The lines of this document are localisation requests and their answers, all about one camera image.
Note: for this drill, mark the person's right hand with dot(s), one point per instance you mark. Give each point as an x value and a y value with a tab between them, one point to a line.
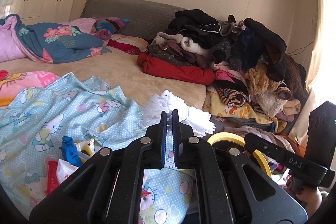
312	200

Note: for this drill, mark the pink garment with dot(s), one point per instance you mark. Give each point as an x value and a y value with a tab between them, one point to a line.
228	74

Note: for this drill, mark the light blue cartoon blanket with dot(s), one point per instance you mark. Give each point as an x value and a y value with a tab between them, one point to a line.
78	113

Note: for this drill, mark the dark dotted garment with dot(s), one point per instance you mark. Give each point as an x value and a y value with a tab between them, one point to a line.
168	56

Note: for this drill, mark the grey knit garment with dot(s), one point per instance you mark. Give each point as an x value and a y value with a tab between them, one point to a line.
223	52

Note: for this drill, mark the yellow-rimmed black bin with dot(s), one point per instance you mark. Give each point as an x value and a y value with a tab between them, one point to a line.
223	134

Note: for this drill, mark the pink cartoon blanket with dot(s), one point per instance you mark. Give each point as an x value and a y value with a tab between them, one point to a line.
23	85

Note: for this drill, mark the light pink cloth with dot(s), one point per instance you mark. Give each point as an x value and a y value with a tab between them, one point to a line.
81	24

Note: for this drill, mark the blue bag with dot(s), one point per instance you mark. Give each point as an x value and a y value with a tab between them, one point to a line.
69	151

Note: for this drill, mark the dark red pillow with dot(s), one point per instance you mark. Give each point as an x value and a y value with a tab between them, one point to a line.
123	47

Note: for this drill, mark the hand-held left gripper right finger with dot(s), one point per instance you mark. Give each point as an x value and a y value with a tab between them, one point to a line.
175	145

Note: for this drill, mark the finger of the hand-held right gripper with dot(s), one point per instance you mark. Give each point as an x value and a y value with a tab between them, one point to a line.
265	146

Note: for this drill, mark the white fleece garment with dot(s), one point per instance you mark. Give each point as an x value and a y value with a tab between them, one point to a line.
270	104

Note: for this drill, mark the cream garment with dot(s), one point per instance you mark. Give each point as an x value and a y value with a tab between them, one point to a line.
194	47

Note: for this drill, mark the white foam fruit net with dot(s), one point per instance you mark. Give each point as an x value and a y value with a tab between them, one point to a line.
157	106

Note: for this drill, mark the beige folded cloth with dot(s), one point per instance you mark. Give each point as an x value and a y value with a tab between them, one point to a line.
291	108

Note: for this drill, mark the cream curtain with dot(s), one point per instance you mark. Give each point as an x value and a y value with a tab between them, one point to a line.
324	29

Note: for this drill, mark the black jacket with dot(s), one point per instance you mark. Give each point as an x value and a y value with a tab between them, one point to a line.
194	22

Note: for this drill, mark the yellow cartoon blanket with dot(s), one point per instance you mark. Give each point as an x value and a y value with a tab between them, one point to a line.
236	111

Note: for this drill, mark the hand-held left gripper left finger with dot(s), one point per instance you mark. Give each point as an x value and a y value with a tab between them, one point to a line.
163	145

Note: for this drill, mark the grey padded headboard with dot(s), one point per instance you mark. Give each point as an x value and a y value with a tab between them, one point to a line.
131	14

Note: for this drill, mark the striped pillow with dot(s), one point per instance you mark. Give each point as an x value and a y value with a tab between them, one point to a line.
110	24

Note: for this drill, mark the red plastic packet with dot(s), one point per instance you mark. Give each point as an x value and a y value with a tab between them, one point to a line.
52	176

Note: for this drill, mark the red jacket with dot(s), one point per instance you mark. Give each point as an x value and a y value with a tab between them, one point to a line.
178	73

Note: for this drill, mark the navy fuzzy garment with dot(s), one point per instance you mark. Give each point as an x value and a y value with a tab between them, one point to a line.
250	48

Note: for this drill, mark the brown striped garment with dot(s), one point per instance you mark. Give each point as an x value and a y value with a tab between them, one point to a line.
233	98

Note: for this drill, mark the bed with beige sheet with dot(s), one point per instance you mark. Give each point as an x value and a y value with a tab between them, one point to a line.
118	74

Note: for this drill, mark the yellow snack wrapper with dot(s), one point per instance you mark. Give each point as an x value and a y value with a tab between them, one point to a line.
85	146

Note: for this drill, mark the brown knitted sleeve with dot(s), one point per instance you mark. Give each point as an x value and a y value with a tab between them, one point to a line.
284	94

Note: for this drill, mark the tan fleece garment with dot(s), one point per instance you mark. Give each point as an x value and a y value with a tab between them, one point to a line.
260	79

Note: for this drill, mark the blue floral quilt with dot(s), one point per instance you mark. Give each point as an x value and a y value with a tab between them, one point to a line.
57	40

